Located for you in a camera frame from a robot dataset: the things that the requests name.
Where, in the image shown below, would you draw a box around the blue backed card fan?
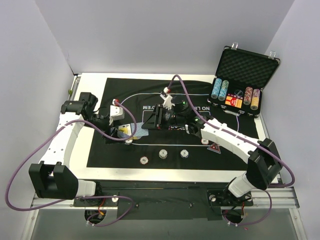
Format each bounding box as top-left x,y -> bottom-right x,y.
132,122 -> 149,140

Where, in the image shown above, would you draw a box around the grey chips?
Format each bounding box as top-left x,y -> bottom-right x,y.
125,139 -> 133,145

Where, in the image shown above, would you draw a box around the grey chip stack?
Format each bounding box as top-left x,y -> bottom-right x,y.
158,149 -> 168,159

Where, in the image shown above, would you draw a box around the blue chip stack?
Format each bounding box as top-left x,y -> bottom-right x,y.
180,149 -> 189,159

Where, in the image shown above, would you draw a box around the red white chip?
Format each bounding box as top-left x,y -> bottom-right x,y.
201,138 -> 209,145
139,156 -> 149,165

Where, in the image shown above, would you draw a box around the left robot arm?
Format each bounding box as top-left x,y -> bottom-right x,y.
28,92 -> 125,206

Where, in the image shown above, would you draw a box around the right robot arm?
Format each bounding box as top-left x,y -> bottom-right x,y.
142,96 -> 283,205

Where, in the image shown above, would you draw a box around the black poker table mat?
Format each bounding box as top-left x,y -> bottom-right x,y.
87,78 -> 258,171

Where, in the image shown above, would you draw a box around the red white chip front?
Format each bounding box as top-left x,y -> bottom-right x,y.
139,156 -> 149,165

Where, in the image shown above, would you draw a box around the red triangle dealer marker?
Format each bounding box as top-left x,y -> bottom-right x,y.
207,142 -> 221,154

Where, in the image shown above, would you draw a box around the light blue chip row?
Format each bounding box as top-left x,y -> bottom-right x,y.
210,78 -> 222,99

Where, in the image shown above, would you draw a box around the green chip row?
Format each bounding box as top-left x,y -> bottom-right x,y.
218,80 -> 229,101

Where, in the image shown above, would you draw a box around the red card deck in case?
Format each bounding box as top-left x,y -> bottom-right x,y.
225,93 -> 243,109

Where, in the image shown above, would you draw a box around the black aluminium chip case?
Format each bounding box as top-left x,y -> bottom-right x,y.
207,43 -> 281,118

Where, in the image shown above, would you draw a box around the red chip row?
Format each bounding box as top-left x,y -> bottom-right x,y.
243,86 -> 253,105

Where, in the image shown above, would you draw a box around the yellow chip row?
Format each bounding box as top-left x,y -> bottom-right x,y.
250,89 -> 261,111

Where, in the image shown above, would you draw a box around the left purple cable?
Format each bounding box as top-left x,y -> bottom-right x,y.
4,99 -> 138,228

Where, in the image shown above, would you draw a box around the purple cable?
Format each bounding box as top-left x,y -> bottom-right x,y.
163,74 -> 296,227
4,99 -> 138,228

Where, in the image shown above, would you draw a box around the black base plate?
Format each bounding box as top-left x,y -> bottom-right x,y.
73,180 -> 253,221

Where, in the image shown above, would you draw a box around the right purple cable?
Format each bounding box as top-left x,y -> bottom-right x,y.
163,74 -> 296,227

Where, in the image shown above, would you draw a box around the aluminium rail frame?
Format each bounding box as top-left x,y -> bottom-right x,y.
29,72 -> 307,240

